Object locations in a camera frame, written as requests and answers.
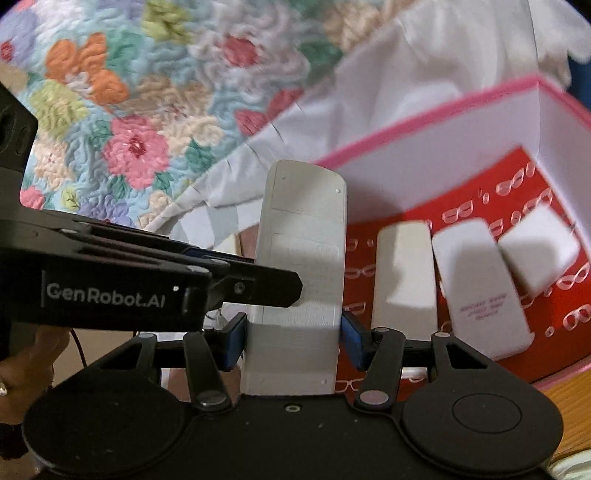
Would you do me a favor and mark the cream remote control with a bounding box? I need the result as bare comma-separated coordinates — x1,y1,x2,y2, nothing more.
372,220,438,343

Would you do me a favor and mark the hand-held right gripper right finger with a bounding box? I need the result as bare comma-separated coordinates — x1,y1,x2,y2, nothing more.
341,311,504,409

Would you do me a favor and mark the floral quilt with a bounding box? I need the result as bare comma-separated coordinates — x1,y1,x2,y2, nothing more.
0,0,416,232

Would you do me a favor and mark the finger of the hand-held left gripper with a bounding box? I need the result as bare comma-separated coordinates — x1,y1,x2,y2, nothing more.
60,220,256,269
205,264,304,311

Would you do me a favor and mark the person's left hand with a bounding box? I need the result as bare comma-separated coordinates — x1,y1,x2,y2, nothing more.
0,325,71,426

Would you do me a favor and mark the white cube charger with prongs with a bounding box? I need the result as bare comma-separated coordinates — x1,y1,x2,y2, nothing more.
496,205,581,299

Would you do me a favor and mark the white charger with pink text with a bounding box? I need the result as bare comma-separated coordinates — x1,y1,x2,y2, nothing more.
431,218,535,361

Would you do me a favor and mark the pink cardboard box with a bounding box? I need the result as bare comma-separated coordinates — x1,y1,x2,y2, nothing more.
314,76,591,393

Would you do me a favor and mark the white bed skirt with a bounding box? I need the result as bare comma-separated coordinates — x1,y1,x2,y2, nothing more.
139,0,591,259

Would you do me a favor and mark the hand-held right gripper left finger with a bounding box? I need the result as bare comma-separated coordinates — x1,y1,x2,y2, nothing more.
90,313,248,411

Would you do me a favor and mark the white remote control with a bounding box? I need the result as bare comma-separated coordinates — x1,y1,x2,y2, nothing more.
239,159,348,397

